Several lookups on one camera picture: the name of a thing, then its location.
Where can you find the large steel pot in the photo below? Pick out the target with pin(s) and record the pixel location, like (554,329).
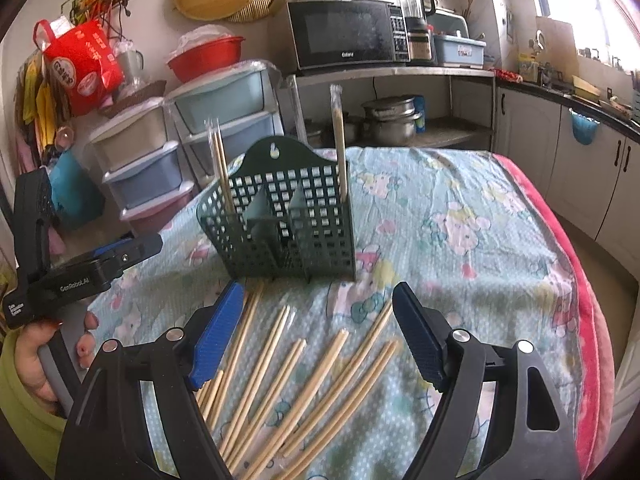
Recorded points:
(395,130)

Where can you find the person's left hand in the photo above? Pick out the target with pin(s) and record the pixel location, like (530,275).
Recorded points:
(30,365)

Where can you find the brown wicker tray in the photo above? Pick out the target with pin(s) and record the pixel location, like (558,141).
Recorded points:
(135,97)

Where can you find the red shopping bag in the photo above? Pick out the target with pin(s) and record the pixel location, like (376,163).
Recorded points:
(85,67)

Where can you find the black microwave oven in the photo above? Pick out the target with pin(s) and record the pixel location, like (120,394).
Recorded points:
(340,35)

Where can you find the stone shelf unit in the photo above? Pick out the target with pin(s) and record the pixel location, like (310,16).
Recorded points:
(390,74)

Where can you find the metal cup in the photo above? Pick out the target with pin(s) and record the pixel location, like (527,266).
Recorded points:
(131,67)

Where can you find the yellow hanging cloths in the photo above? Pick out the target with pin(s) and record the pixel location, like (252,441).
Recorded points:
(42,105)

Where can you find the printed cartoon blanket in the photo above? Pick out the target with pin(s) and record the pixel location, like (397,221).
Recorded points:
(450,260)

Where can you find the blue can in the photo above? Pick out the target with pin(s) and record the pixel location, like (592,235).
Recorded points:
(420,112)

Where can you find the white kitchen cabinets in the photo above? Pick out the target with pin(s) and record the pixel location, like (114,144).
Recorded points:
(530,150)

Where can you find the blender with black base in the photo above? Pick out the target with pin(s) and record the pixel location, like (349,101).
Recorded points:
(412,15)

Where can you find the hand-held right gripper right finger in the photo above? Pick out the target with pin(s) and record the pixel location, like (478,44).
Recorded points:
(420,335)

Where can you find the light wooden cutting board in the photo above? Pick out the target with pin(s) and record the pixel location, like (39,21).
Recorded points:
(555,40)

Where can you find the green blue drawer tower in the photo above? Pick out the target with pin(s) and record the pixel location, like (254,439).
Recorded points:
(225,105)

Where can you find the red plastic basin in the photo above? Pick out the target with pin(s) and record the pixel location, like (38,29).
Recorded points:
(205,62)

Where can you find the pile of chopsticks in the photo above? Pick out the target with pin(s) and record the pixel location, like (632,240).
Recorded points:
(280,385)

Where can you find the blue plastic container box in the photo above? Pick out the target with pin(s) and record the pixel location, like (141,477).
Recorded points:
(457,50)

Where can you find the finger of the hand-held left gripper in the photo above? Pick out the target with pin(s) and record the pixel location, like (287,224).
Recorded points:
(135,250)

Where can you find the bamboo chopstick pair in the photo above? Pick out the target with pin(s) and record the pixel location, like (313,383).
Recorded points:
(221,170)
(340,145)

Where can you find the blue hanging pouch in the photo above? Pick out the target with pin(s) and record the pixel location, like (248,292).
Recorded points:
(584,127)

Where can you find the beige blue pink drawer tower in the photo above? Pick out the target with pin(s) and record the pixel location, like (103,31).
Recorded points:
(145,170)

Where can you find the dark green utensil basket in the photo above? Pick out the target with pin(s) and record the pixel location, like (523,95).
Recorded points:
(290,240)

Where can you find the red blanket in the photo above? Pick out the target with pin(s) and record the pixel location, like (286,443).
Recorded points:
(585,310)

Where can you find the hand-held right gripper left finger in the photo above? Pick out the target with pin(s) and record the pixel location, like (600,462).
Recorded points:
(220,330)

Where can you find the small steel pot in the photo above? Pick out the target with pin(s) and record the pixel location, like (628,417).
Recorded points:
(390,107)

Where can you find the blue plastic bag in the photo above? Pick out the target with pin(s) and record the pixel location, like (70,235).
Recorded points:
(75,190)

